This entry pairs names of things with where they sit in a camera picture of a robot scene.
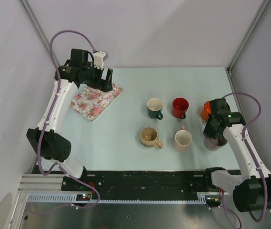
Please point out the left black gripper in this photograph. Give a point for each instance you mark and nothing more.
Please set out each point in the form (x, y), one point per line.
(105, 85)

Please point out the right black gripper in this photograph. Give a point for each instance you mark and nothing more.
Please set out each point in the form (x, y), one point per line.
(208, 133)

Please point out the orange mug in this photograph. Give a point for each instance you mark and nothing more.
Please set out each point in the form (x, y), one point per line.
(206, 111)

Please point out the purple mug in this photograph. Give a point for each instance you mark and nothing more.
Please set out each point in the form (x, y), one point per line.
(214, 144)

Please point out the pink mug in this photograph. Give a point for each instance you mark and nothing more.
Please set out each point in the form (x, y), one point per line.
(182, 140)

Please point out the red mug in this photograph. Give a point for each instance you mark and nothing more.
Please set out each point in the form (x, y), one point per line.
(179, 108)

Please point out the green mug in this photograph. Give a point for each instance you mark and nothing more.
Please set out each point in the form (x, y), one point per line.
(154, 108)

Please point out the cream beige mug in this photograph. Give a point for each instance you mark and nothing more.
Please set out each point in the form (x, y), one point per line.
(149, 138)

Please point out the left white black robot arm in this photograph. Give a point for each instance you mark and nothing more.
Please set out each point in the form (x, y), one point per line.
(83, 67)

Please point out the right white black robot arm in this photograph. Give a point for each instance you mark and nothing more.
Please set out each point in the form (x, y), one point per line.
(252, 191)

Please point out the floral serving tray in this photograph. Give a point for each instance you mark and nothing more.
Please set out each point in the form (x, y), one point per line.
(90, 103)

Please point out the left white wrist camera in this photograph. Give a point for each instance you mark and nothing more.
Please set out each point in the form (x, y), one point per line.
(99, 58)

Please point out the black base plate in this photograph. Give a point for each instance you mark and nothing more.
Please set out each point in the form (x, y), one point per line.
(149, 185)

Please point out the left aluminium corner post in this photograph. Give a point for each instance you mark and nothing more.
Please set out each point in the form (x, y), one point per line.
(38, 30)

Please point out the aluminium corner post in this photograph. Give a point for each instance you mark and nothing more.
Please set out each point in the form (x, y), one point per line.
(262, 10)
(38, 30)

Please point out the aluminium frame rail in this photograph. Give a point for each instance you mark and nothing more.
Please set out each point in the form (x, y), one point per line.
(31, 183)

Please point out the right aluminium corner post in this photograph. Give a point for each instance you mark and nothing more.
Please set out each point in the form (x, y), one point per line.
(262, 10)

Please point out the white slotted cable duct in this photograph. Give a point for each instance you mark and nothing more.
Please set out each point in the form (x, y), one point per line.
(81, 198)

